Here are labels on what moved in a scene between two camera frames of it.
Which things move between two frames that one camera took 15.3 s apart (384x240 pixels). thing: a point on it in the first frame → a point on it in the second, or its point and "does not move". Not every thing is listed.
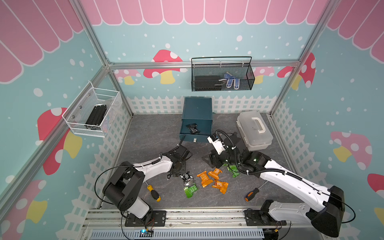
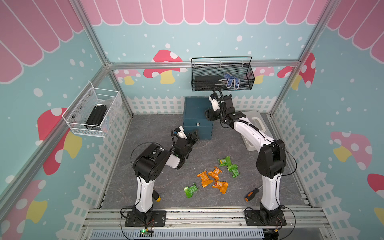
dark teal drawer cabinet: [197, 117] does not move
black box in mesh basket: [207, 83] does not move
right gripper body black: [223, 158] → [213, 115]
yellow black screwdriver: [154, 193] does not move
